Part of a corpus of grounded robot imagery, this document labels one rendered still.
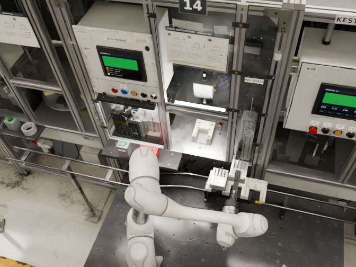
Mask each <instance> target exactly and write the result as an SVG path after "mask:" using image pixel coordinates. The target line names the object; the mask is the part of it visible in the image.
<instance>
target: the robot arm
mask: <svg viewBox="0 0 356 267"><path fill-rule="evenodd" d="M240 174H241V171H239V170H236V172H235V177H234V184H233V186H232V187H233V189H232V191H231V194H230V198H229V200H226V202H225V206H224V207H223V209H222V212H220V211H212V210H206V209H198V208H191V207H186V206H183V205H180V204H178V203H176V202H175V201H173V200H172V199H170V198H169V197H167V196H166V195H164V194H162V193H161V189H160V186H159V164H158V159H157V156H156V154H155V153H154V151H153V150H152V149H150V148H148V147H139V148H137V149H136V150H134V151H133V153H132V155H131V157H130V160H129V181H130V185H129V186H128V187H127V189H126V191H125V194H124V197H125V200H126V201H127V203H128V204H129V205H131V206H132V208H131V209H130V211H129V213H128V215H127V241H128V243H127V251H126V261H127V265H128V267H160V264H161V263H162V261H163V257H162V256H155V247H154V216H159V217H172V218H178V219H184V220H192V221H203V222H209V223H218V226H217V242H218V244H219V245H221V246H224V247H231V246H232V245H233V244H234V242H235V240H236V239H238V238H240V237H255V236H260V235H262V234H264V233H265V232H266V230H267V229H268V221H267V219H266V218H265V217H264V216H263V215H260V214H256V213H255V214H253V213H245V212H240V213H238V211H239V210H238V206H239V203H238V202H237V201H236V200H237V188H238V185H239V181H240V180H239V178H240Z"/></svg>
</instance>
